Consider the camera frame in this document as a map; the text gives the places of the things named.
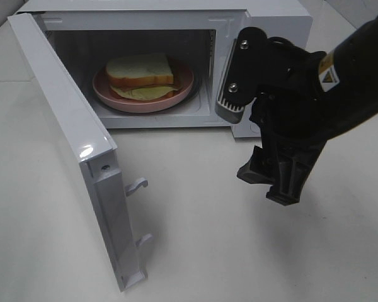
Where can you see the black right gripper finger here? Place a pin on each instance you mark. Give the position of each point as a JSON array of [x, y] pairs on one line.
[[291, 168], [259, 169]]

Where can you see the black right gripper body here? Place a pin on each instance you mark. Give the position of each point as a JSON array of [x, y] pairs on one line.
[[285, 108]]

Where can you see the pink round plate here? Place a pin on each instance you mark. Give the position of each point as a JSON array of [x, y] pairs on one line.
[[180, 70]]

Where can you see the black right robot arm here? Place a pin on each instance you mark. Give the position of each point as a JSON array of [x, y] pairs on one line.
[[347, 86]]

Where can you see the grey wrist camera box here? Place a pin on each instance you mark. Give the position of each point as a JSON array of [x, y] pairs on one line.
[[239, 75]]

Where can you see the sandwich with lettuce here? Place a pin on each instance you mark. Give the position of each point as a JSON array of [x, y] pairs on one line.
[[141, 77]]

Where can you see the white microwave door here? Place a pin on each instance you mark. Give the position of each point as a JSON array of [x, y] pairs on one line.
[[87, 149]]

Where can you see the white microwave oven body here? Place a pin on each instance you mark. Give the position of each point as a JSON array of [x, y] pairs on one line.
[[86, 34]]

